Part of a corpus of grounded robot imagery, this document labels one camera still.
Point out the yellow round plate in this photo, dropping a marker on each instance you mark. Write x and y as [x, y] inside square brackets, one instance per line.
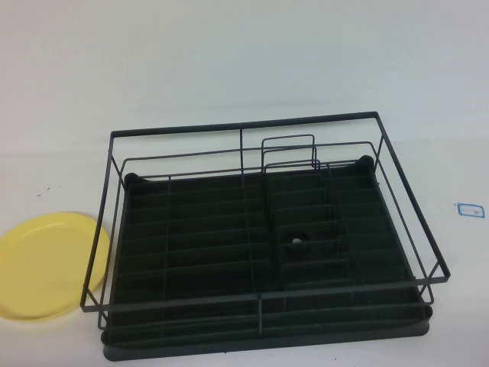
[46, 264]

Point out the black plastic drip tray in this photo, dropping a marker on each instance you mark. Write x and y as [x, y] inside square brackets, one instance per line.
[210, 237]

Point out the blue outlined rectangular label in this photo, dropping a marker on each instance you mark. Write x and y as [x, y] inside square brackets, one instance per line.
[470, 210]

